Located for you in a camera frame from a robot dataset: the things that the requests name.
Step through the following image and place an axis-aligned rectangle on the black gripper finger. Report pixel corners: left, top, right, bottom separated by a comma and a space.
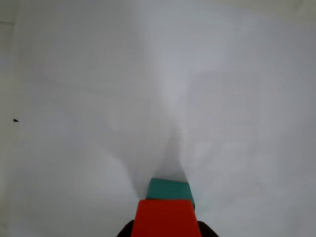
116, 220, 135, 237
197, 220, 220, 237

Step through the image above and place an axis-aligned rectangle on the white paper sheet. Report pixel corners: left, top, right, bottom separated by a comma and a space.
0, 0, 316, 237

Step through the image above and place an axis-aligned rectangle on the red cube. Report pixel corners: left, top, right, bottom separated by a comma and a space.
130, 199, 202, 237

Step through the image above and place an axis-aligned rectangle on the teal blue cube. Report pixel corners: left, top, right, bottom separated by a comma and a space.
145, 177, 197, 210

